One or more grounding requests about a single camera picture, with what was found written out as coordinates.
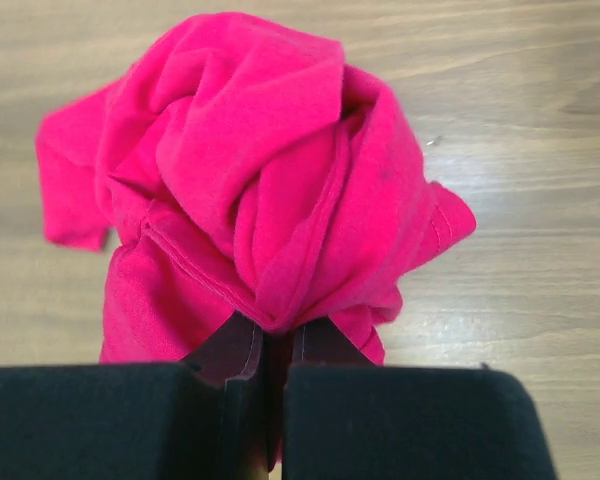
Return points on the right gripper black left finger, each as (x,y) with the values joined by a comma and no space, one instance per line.
(200,417)

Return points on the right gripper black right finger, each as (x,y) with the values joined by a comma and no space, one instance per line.
(345,418)

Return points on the pink red t-shirt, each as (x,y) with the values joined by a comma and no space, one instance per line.
(246,168)

